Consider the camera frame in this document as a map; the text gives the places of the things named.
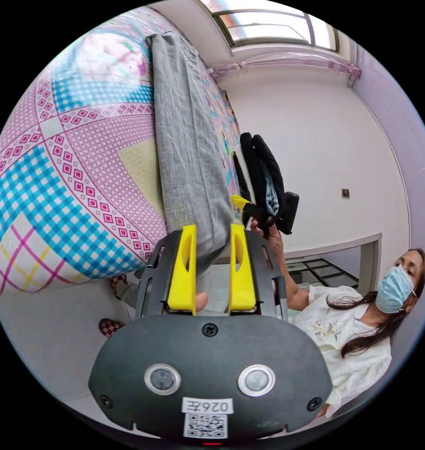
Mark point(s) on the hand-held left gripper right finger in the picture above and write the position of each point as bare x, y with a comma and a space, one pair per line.
241, 284

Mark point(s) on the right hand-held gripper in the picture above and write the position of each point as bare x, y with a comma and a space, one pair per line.
261, 168

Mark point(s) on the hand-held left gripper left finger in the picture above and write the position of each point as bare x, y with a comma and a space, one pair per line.
180, 277

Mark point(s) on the gray jeans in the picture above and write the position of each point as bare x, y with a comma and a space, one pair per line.
184, 140

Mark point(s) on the person's right forearm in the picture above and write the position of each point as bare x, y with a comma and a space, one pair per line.
290, 281

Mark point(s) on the person's left hand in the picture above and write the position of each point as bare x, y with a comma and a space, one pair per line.
201, 301

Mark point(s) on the person's right hand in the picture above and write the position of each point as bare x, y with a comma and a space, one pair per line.
271, 236

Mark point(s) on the person's body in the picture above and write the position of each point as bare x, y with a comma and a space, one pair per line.
356, 337

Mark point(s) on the bed with checked printed sheet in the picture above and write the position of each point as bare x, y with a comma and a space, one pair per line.
75, 168

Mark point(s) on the window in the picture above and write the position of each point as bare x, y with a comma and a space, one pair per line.
268, 24

